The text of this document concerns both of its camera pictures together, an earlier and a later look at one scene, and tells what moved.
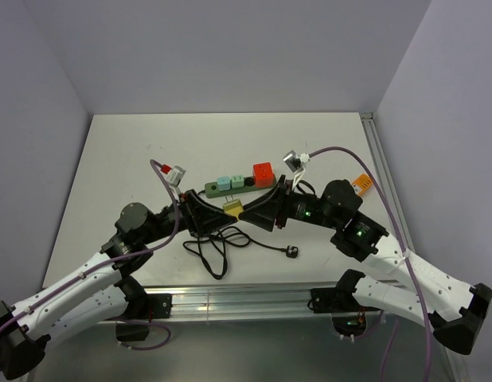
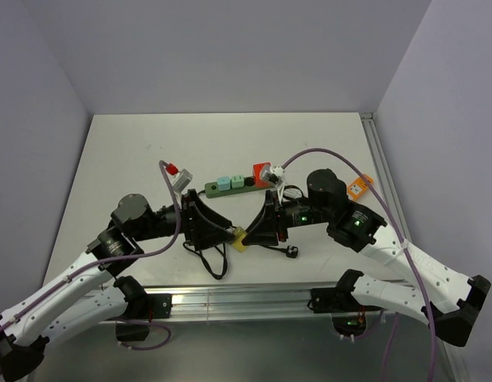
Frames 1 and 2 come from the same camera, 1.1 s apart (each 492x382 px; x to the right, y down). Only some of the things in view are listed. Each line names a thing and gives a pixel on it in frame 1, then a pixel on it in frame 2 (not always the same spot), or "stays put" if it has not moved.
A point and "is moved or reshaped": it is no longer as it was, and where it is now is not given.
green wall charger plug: x=237 y=181 stays put
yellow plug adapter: x=233 y=207 is moved or reshaped
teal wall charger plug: x=224 y=183 stays put
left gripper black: x=200 y=216 stays put
